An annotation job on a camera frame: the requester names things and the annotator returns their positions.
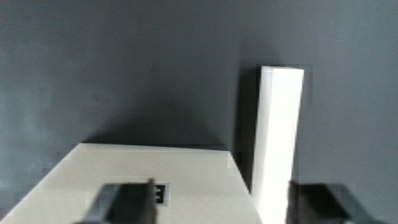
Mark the white u-shaped wall fence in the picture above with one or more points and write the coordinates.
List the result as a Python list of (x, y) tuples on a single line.
[(274, 145)]

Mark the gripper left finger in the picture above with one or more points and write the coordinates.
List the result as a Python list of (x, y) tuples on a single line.
[(123, 205)]

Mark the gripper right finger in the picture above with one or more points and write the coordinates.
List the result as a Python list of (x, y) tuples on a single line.
[(322, 204)]

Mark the white cabinet top block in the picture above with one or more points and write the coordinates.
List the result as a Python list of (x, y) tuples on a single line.
[(206, 195)]

